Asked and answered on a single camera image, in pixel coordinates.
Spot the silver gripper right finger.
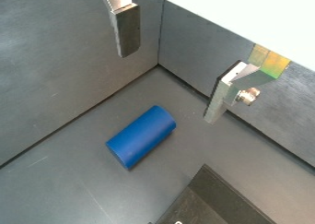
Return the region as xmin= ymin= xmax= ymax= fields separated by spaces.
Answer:
xmin=203 ymin=44 xmax=291 ymax=124

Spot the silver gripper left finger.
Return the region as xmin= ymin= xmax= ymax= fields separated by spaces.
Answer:
xmin=103 ymin=0 xmax=141 ymax=58

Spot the blue oval cylinder block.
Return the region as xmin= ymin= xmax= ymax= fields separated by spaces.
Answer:
xmin=106 ymin=106 xmax=177 ymax=170

